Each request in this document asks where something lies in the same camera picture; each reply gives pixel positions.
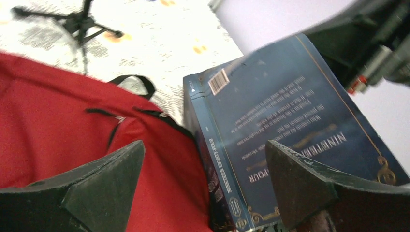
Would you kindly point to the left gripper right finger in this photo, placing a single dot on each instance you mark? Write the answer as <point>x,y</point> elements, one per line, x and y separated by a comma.
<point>313,197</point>

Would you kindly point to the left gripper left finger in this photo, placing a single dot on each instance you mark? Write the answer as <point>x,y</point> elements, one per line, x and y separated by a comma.
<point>95,197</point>

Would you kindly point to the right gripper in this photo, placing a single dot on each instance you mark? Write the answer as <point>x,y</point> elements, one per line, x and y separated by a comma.
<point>367,42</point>

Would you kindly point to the red backpack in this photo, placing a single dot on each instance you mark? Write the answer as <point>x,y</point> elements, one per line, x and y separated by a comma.
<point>53,121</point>

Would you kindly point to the dark blue book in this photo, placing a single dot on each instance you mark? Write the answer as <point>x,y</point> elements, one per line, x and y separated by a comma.
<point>283,92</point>

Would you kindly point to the black microphone tripod stand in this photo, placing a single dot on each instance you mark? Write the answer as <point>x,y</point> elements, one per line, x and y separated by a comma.
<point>80,26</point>

